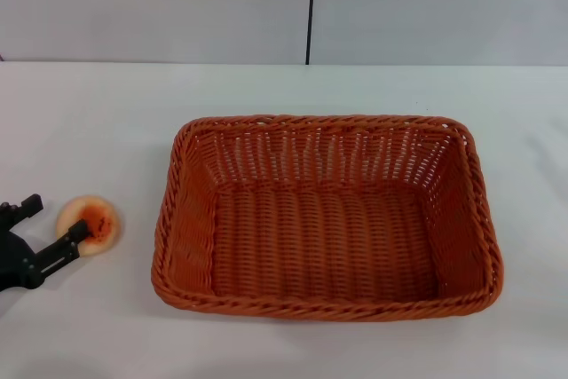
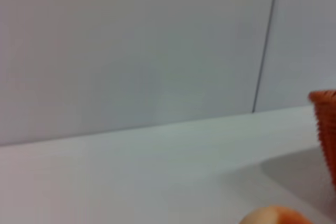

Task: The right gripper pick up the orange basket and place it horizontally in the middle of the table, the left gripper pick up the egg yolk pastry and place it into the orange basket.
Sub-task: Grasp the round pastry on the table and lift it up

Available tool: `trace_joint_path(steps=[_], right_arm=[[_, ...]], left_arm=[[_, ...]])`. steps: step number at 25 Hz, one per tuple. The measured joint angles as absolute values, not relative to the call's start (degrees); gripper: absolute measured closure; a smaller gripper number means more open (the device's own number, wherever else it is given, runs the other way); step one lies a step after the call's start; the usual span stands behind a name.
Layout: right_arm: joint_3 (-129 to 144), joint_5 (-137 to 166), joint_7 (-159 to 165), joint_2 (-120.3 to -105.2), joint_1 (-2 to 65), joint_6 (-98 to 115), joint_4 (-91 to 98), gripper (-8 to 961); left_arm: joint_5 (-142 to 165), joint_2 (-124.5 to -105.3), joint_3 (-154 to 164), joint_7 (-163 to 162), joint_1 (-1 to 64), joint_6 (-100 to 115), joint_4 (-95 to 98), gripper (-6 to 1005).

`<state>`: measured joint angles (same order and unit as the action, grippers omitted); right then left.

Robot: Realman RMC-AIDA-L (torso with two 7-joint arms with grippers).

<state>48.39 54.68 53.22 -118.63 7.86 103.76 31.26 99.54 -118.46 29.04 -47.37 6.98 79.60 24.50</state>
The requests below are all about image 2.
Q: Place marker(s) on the orange woven rectangular basket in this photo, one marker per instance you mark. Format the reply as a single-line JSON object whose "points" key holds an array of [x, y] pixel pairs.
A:
{"points": [[326, 129]]}

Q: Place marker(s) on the halved boiled egg toy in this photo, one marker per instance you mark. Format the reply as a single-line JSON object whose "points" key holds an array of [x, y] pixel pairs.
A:
{"points": [[275, 216]]}

